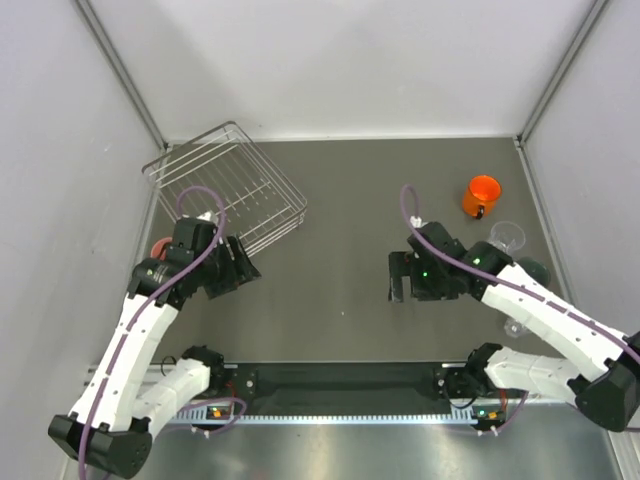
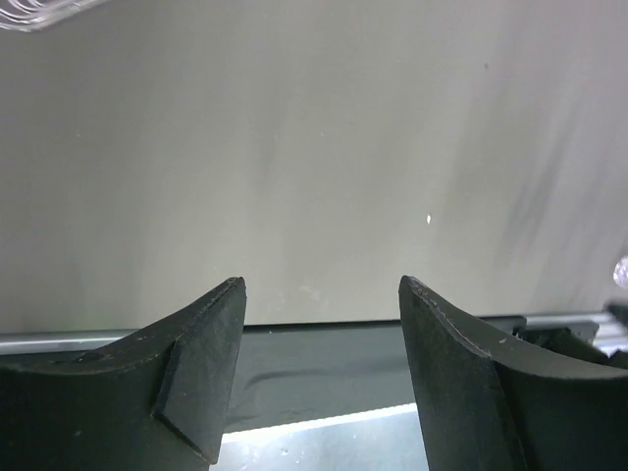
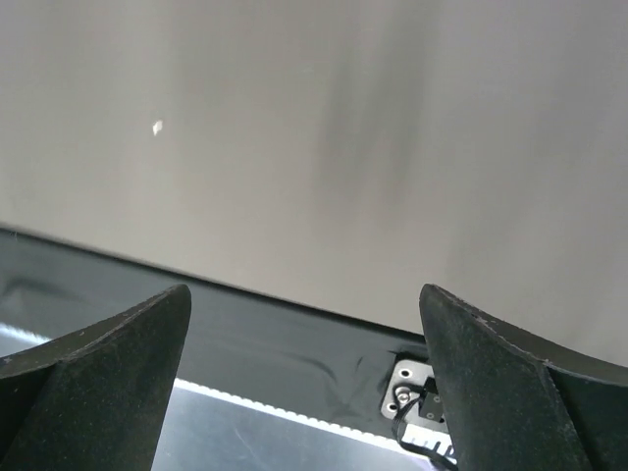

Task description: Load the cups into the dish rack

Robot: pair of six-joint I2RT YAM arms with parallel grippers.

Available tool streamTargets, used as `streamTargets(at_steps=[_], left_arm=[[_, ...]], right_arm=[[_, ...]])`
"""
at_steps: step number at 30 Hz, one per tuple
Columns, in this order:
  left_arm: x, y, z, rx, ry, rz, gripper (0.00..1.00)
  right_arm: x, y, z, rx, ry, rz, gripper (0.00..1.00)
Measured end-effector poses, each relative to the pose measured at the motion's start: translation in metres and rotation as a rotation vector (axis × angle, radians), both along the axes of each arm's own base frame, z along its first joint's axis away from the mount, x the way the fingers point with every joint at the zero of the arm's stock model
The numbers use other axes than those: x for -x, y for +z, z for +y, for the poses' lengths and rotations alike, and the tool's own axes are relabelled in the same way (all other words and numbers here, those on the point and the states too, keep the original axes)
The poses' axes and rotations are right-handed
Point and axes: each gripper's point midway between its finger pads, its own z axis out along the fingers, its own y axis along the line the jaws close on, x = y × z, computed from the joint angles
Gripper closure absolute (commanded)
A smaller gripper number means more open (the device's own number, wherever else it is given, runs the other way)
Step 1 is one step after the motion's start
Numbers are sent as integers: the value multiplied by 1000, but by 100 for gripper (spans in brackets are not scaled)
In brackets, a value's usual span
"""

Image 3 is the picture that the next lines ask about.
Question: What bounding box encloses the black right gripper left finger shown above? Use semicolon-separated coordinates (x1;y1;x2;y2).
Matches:
1;285;191;470

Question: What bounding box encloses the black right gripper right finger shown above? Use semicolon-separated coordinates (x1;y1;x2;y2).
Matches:
419;285;627;470

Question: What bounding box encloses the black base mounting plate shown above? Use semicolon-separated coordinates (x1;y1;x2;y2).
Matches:
1;231;428;436

